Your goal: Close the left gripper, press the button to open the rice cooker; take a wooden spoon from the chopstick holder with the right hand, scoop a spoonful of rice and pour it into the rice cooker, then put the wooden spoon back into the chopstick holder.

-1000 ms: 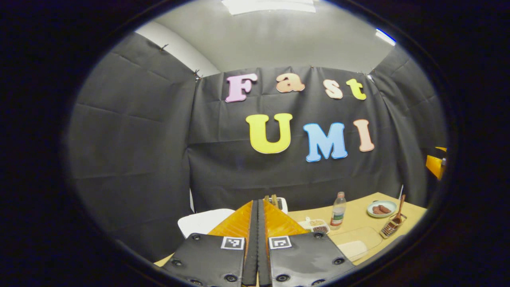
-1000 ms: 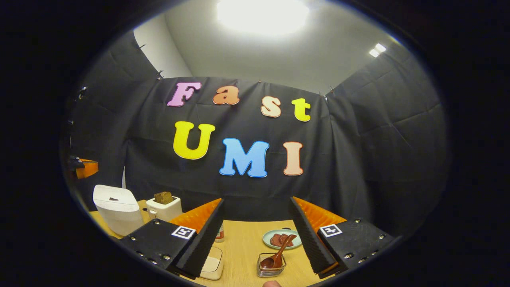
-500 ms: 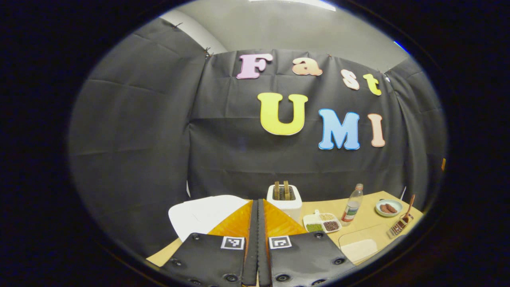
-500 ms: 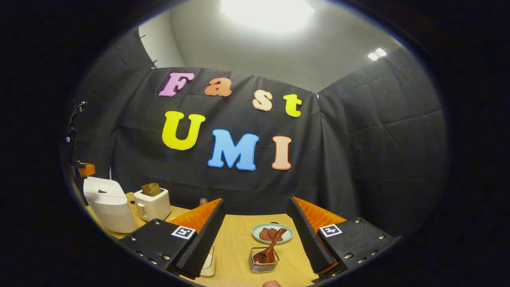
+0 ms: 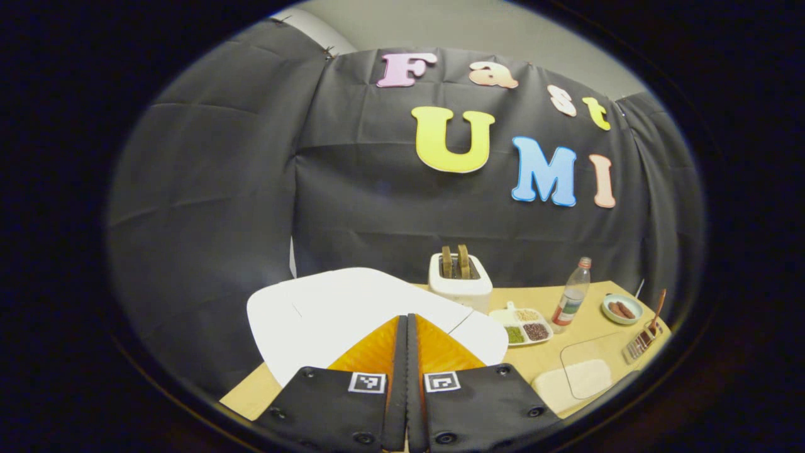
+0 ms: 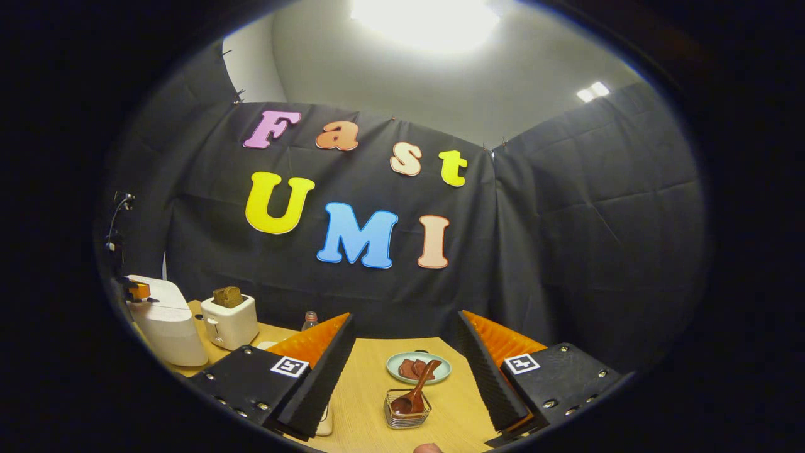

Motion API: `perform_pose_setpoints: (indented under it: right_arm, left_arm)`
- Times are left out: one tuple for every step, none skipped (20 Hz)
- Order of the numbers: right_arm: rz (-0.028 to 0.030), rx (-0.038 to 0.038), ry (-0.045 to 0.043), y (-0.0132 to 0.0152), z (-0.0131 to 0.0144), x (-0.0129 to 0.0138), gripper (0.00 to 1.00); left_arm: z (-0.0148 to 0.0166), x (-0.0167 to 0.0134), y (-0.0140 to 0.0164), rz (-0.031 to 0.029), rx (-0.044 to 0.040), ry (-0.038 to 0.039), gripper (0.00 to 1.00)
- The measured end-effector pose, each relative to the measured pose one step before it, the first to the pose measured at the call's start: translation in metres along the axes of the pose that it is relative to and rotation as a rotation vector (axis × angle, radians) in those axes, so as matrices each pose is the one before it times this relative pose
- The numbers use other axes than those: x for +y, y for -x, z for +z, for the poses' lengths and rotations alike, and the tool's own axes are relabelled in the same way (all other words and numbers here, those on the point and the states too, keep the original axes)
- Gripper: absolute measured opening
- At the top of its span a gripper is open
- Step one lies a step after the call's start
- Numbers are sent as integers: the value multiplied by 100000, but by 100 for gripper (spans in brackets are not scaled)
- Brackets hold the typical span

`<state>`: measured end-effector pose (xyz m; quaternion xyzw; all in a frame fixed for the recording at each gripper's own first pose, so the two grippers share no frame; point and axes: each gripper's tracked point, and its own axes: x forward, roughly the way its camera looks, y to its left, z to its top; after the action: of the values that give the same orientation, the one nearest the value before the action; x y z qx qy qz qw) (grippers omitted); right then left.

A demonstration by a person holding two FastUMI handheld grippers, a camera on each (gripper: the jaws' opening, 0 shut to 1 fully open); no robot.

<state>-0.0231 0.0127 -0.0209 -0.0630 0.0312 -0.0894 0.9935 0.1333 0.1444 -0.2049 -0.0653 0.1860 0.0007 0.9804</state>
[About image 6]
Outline red meat pieces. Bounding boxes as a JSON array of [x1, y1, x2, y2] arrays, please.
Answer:
[[399, 359, 435, 380]]

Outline white rice cooker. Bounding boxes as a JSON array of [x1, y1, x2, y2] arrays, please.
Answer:
[[126, 275, 208, 367]]

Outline light green plate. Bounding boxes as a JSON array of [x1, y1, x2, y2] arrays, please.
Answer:
[[386, 351, 452, 386]]

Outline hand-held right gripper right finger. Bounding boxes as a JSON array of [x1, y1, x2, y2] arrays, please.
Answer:
[[458, 310, 626, 444]]

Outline wire chopstick holder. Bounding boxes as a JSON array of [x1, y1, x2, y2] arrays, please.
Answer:
[[384, 389, 432, 430]]

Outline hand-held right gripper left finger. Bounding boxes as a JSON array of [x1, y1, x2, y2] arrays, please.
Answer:
[[187, 313, 356, 441]]

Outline white toaster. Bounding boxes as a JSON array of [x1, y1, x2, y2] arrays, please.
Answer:
[[201, 294, 259, 351]]

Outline large ceiling light panel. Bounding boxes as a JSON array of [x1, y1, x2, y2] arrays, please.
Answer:
[[351, 0, 501, 54]]

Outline small ceiling light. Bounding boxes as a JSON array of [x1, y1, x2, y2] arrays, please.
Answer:
[[577, 81, 611, 103]]

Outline black backdrop cloth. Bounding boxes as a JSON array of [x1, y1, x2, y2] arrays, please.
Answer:
[[94, 41, 711, 378]]

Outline brown wooden spoon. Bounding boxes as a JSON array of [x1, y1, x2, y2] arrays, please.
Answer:
[[390, 360, 442, 416]]

